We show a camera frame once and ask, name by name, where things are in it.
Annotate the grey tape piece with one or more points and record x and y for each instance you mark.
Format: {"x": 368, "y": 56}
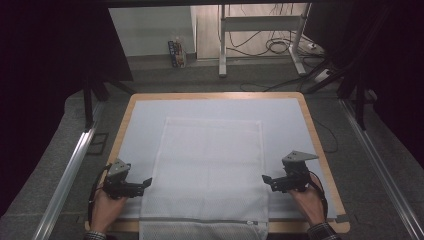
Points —
{"x": 342, "y": 218}

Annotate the white table mat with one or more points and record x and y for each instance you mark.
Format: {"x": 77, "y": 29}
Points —
{"x": 233, "y": 108}

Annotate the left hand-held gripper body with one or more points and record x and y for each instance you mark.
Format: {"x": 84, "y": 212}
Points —
{"x": 117, "y": 181}

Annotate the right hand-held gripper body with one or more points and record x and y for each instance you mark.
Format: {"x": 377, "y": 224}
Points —
{"x": 296, "y": 173}

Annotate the colourful box with bottles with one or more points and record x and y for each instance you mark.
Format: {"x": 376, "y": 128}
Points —
{"x": 176, "y": 53}

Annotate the white desk frame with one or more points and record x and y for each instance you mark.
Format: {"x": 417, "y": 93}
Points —
{"x": 260, "y": 23}

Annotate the black metal stand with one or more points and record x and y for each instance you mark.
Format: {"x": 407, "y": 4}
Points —
{"x": 360, "y": 106}
{"x": 88, "y": 106}

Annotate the aluminium floor rail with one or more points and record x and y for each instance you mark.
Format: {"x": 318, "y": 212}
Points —
{"x": 380, "y": 166}
{"x": 66, "y": 180}

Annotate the person's left hand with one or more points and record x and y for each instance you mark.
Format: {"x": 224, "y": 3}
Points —
{"x": 106, "y": 208}

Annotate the wooden framed white board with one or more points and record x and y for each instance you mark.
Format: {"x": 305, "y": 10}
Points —
{"x": 216, "y": 95}

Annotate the black rectangular floor frame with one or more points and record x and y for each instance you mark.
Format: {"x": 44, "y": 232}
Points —
{"x": 97, "y": 144}

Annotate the black curtain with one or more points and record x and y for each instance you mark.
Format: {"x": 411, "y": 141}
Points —
{"x": 393, "y": 66}
{"x": 50, "y": 66}

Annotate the white power strip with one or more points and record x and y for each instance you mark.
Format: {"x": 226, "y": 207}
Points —
{"x": 322, "y": 75}

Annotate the white mesh laundry bag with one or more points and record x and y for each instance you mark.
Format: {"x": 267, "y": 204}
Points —
{"x": 206, "y": 166}

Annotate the person's right hand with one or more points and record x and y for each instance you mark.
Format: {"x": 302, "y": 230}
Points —
{"x": 310, "y": 203}

